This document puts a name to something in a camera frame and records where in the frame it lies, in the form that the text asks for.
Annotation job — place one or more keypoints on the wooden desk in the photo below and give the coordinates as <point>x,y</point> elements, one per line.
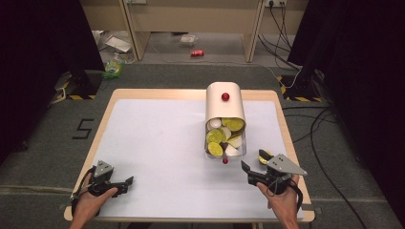
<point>194,16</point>

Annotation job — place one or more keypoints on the pile of toy fruit slices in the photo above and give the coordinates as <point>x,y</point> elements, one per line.
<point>219,138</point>

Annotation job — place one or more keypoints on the black stand base striped tape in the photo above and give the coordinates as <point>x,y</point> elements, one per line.
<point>82,87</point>
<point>297,90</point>

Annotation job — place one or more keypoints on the green plastic bag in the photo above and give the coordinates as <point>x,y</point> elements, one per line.
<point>113,68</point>

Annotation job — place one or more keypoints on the cream metal bread box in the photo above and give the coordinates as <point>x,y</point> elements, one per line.
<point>223,108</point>

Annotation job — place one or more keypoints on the white packaging sheets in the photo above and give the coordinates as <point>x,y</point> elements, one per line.
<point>116,43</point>

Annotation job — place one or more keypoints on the wooden table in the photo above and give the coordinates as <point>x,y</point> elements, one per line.
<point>197,93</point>

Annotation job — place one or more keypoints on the black curtain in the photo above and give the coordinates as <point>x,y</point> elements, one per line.
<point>366,79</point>
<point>35,63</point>

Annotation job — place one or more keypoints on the red drink can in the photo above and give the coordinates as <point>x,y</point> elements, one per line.
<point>197,53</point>

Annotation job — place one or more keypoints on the clear plastic box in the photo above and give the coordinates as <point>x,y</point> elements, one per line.
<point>188,39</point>

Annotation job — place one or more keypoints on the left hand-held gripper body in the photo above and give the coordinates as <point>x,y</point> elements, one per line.
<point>103,170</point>

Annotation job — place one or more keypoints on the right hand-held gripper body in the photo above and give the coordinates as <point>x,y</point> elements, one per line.
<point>283,167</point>

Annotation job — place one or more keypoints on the yellow toy lemon piece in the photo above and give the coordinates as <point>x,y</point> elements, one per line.
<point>264,161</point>

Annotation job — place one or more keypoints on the white table mat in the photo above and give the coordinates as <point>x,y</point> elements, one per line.
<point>165,143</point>

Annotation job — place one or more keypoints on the person's left hand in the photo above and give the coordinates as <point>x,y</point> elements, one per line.
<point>90,203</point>

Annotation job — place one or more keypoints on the person's right hand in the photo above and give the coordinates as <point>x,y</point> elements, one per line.
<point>285,203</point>

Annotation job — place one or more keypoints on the white wall socket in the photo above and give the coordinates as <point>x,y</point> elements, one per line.
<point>275,2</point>

